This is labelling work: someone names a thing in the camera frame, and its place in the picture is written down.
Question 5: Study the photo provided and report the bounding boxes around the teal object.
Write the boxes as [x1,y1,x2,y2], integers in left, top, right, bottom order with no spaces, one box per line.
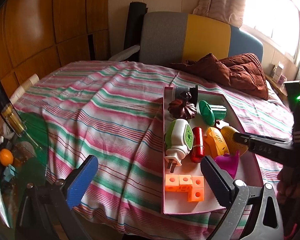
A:
[4,165,17,182]

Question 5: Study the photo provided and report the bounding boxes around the stack of paper cups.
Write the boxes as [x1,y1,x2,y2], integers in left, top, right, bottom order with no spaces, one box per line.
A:
[9,74,40,104]

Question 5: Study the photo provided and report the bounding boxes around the red cylinder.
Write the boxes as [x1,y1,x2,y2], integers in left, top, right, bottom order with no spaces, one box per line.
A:
[190,127,206,163]

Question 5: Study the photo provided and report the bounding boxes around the yellow patterned cylinder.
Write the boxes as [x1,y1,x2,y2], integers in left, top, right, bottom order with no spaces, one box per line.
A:
[220,125,249,157]

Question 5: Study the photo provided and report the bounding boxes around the brown pumpkin-shaped lid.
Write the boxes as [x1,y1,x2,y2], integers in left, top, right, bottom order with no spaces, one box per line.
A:
[168,92,198,120]

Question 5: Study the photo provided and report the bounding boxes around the beige patterned curtain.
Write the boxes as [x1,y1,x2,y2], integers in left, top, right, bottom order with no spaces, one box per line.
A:
[192,0,248,28]

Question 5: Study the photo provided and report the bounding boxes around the window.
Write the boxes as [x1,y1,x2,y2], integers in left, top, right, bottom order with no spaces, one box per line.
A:
[241,0,300,60]

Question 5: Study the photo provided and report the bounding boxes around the green and white plug device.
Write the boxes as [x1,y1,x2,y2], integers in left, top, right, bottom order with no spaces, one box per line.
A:
[164,119,193,175]

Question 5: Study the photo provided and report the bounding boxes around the grey yellow blue headboard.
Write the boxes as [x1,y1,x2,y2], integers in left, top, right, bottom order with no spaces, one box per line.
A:
[139,11,263,67]

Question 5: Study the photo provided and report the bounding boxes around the green plastic toy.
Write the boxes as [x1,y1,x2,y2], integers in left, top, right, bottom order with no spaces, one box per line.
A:
[199,100,227,126]

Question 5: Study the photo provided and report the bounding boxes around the magenta plastic toy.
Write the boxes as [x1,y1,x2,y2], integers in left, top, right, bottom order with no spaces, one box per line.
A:
[214,151,240,178]

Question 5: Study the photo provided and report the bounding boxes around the wooden wardrobe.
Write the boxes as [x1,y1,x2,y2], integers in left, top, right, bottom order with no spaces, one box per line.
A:
[0,0,110,98]

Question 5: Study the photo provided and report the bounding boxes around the wooden side table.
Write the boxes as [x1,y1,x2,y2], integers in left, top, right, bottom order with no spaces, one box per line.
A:
[265,74,289,98]

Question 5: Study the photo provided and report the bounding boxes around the striped bedsheet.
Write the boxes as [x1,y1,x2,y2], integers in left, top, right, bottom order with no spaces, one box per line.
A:
[10,60,294,235]

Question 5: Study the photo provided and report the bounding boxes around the black rolled mat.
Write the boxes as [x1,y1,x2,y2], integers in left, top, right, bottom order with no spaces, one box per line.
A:
[124,2,148,62]

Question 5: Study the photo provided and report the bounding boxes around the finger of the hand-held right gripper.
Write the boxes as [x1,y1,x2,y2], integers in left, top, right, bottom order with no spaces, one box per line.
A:
[233,132,295,167]

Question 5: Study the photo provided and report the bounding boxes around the orange cube blocks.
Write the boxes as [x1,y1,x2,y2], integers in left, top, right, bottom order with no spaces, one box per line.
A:
[164,174,205,202]

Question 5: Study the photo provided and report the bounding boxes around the orange plastic toy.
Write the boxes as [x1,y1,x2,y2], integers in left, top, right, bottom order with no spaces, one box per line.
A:
[205,127,230,157]

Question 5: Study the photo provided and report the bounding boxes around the orange fruit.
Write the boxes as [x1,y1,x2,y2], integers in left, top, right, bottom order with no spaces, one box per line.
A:
[0,149,14,166]

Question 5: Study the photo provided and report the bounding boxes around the black ribbed cylinder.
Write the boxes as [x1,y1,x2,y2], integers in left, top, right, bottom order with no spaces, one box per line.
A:
[172,85,199,103]

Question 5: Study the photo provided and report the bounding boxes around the green glass table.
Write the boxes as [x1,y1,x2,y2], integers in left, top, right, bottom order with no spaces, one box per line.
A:
[0,111,49,230]

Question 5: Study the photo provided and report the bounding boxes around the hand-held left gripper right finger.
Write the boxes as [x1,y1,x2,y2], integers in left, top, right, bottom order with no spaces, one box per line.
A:
[200,155,284,240]

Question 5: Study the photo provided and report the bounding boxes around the brown quilt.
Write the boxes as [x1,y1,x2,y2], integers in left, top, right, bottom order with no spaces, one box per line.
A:
[169,52,269,100]

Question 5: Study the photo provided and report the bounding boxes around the pink-rimmed white tray box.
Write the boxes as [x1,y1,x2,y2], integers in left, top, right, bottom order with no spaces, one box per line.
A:
[162,85,265,215]

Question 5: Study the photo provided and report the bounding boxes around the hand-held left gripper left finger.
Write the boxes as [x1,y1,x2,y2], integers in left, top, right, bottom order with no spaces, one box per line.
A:
[15,155,99,240]

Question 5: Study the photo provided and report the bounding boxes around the white pillow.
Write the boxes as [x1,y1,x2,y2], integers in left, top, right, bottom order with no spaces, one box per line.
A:
[265,80,283,103]

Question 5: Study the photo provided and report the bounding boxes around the person's right hand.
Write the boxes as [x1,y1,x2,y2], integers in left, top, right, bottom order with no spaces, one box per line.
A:
[277,165,300,200]

